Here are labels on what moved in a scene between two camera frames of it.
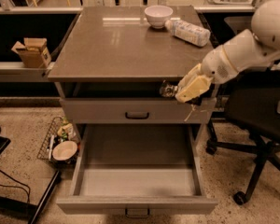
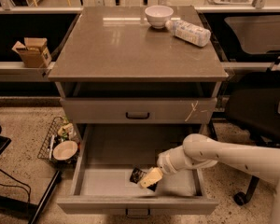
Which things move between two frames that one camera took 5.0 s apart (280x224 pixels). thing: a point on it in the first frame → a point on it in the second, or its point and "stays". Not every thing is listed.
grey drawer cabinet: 113,63 stays
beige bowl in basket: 64,150 stays
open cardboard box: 34,52 stays
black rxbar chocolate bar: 167,90 → 137,175
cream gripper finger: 194,90 → 154,175
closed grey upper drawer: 137,111 stays
